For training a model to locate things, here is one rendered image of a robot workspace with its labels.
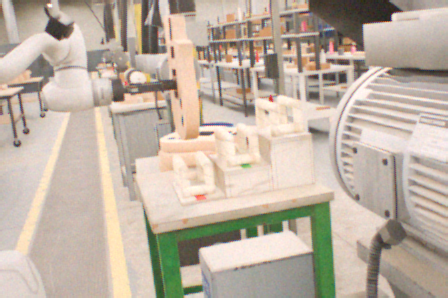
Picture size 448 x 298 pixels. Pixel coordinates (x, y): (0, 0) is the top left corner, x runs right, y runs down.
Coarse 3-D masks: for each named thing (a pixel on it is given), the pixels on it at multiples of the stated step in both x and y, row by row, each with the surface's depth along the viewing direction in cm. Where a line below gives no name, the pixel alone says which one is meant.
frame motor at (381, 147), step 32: (352, 96) 80; (384, 96) 73; (416, 96) 68; (352, 128) 79; (384, 128) 71; (416, 128) 62; (352, 160) 78; (384, 160) 64; (416, 160) 63; (352, 192) 82; (384, 192) 66; (416, 192) 62; (416, 224) 65; (416, 256) 72
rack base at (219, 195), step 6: (174, 186) 187; (180, 186) 187; (216, 186) 181; (180, 192) 179; (216, 192) 175; (222, 192) 174; (180, 198) 172; (192, 198) 171; (210, 198) 169; (216, 198) 170; (222, 198) 170; (186, 204) 168
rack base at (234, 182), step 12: (216, 156) 191; (216, 168) 180; (228, 168) 172; (240, 168) 170; (252, 168) 170; (264, 168) 171; (216, 180) 184; (228, 180) 169; (240, 180) 170; (252, 180) 171; (264, 180) 172; (228, 192) 170; (240, 192) 171; (252, 192) 172
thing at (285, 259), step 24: (240, 240) 85; (264, 240) 84; (288, 240) 83; (216, 264) 77; (240, 264) 76; (264, 264) 77; (288, 264) 78; (312, 264) 79; (216, 288) 76; (240, 288) 76; (264, 288) 77; (288, 288) 78; (312, 288) 79
